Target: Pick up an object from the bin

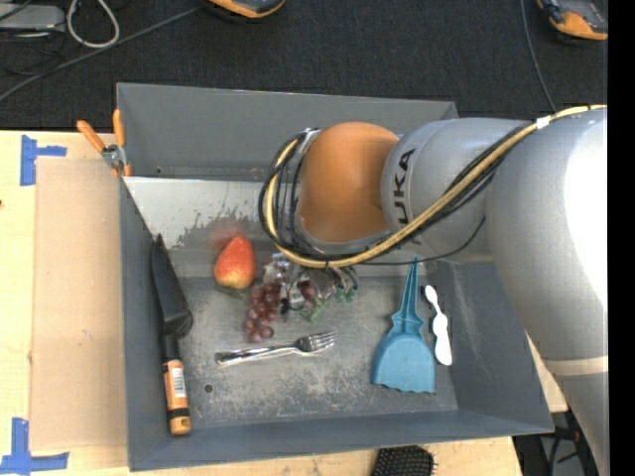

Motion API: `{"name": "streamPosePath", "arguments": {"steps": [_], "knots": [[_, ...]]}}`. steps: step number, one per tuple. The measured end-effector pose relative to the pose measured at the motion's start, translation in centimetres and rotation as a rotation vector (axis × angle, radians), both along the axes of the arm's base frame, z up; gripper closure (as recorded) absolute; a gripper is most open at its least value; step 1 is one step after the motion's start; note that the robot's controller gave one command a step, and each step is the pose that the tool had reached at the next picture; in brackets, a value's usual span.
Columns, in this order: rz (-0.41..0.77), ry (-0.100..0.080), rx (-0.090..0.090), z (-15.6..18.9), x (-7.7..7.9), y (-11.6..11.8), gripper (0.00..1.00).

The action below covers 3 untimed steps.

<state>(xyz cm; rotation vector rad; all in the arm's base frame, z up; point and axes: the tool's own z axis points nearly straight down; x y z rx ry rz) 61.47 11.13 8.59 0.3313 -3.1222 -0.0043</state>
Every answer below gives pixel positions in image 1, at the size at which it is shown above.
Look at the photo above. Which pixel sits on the purple toy grapes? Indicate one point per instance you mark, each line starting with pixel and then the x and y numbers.
pixel 262 310

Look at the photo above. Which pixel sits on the silver metal fork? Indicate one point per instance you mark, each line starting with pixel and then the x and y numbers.
pixel 268 352

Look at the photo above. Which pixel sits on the red and yellow toy pear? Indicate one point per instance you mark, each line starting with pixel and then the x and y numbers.
pixel 234 266

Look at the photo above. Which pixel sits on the grey metal bin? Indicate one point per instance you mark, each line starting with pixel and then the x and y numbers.
pixel 297 390

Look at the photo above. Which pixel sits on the blue plastic dustpan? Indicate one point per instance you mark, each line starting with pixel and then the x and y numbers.
pixel 404 360

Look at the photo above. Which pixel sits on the white plastic spoon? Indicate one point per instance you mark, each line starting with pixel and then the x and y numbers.
pixel 441 330

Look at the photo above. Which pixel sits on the black hairbrush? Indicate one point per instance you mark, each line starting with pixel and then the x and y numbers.
pixel 404 461

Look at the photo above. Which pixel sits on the brown cardboard board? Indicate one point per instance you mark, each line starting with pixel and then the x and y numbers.
pixel 74 290

